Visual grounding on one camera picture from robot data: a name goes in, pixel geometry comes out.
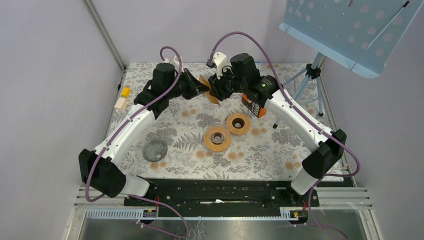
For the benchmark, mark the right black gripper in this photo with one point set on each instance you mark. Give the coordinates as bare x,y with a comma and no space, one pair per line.
217,89

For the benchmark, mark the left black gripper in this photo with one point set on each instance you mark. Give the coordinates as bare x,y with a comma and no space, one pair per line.
195,87

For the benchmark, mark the brown paper coffee filter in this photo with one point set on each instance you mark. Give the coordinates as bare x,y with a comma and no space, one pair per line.
207,94

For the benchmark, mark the orange coffee filter box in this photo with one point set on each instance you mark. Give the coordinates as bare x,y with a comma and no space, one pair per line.
253,107

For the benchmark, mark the clear glass dripper cone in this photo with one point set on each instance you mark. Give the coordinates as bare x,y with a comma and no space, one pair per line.
218,137

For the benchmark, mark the wooden ring holder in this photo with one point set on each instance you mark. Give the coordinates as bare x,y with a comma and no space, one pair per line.
238,124
216,148

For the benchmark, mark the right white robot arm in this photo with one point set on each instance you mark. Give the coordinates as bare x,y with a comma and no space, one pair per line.
240,75

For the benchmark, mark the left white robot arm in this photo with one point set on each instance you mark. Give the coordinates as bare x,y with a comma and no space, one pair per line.
99,167

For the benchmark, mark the floral tablecloth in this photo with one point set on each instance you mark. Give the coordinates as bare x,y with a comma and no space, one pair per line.
263,153

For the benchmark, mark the yellow block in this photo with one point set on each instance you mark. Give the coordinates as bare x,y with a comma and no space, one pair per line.
126,91

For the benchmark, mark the beige wooden block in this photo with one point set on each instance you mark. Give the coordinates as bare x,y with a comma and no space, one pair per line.
121,103

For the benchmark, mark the blue perforated stand tray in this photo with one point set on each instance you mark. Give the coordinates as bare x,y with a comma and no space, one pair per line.
360,35

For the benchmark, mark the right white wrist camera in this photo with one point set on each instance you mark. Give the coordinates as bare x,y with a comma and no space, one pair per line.
218,61

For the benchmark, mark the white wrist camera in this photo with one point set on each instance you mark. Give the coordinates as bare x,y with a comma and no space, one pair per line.
174,61
218,61

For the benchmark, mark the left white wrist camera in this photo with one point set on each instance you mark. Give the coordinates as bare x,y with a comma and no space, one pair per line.
174,61

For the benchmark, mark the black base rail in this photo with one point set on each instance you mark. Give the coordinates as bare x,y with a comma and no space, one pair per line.
212,198

